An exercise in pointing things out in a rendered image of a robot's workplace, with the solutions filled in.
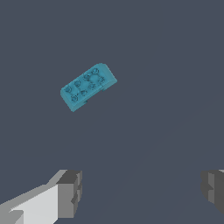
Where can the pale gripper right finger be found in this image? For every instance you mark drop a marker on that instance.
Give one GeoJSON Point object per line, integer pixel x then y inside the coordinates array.
{"type": "Point", "coordinates": [214, 186]}

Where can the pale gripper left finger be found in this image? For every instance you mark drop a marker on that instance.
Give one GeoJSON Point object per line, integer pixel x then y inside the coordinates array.
{"type": "Point", "coordinates": [43, 201]}

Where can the teal studded toy brick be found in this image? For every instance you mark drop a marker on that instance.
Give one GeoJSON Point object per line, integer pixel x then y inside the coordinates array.
{"type": "Point", "coordinates": [87, 86]}

